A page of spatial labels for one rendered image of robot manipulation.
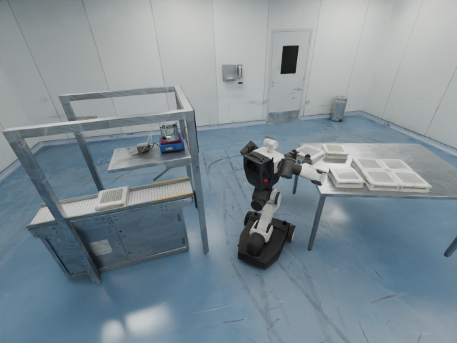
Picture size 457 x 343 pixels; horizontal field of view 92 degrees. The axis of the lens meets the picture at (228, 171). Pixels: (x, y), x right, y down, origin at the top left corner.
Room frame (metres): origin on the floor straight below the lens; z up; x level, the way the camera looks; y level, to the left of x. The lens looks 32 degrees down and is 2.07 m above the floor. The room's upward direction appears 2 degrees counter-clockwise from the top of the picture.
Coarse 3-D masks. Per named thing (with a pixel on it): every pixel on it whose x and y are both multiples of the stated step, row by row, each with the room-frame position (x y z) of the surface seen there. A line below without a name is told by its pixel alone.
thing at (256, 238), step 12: (252, 216) 1.95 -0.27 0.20; (276, 228) 1.78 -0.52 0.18; (288, 228) 1.78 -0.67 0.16; (240, 240) 1.62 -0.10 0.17; (252, 240) 1.46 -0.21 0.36; (264, 240) 1.50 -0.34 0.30; (276, 240) 1.61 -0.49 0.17; (240, 252) 1.47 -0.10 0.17; (252, 252) 1.39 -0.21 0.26; (264, 252) 1.44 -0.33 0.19; (276, 252) 1.45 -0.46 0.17; (252, 264) 1.40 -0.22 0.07; (264, 264) 1.34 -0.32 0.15
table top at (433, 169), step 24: (312, 144) 2.59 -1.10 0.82; (360, 144) 2.55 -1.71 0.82; (384, 144) 2.53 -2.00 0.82; (408, 144) 2.51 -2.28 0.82; (432, 168) 1.93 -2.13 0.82; (456, 168) 1.92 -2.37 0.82; (336, 192) 1.59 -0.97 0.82; (360, 192) 1.57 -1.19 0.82; (384, 192) 1.56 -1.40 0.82; (408, 192) 1.55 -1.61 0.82; (432, 192) 1.54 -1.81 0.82; (456, 192) 1.53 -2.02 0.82
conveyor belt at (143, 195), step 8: (168, 184) 1.82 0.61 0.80; (176, 184) 1.82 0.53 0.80; (184, 184) 1.81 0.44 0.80; (136, 192) 1.71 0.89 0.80; (144, 192) 1.71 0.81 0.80; (152, 192) 1.70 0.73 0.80; (160, 192) 1.70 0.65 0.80; (168, 192) 1.69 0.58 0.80; (176, 192) 1.69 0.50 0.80; (184, 192) 1.69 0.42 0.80; (88, 200) 1.61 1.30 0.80; (96, 200) 1.60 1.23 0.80; (136, 200) 1.59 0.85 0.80; (144, 200) 1.58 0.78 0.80; (40, 208) 1.52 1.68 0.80; (64, 208) 1.50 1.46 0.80; (72, 208) 1.50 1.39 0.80; (80, 208) 1.50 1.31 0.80; (88, 208) 1.49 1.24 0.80; (40, 216) 1.41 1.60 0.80; (48, 216) 1.40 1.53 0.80
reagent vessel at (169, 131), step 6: (174, 120) 1.72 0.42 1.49; (162, 126) 1.69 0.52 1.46; (168, 126) 1.69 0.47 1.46; (174, 126) 1.71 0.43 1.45; (162, 132) 1.70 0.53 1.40; (168, 132) 1.68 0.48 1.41; (174, 132) 1.71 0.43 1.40; (162, 138) 1.72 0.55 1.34; (168, 138) 1.68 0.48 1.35; (174, 138) 1.70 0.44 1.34
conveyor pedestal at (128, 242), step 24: (144, 216) 1.54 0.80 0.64; (168, 216) 1.60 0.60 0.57; (48, 240) 1.33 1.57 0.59; (96, 240) 1.42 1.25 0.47; (120, 240) 1.47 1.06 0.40; (144, 240) 1.53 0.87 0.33; (168, 240) 1.58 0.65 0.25; (72, 264) 1.34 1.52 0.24; (96, 264) 1.39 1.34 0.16; (120, 264) 1.44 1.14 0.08
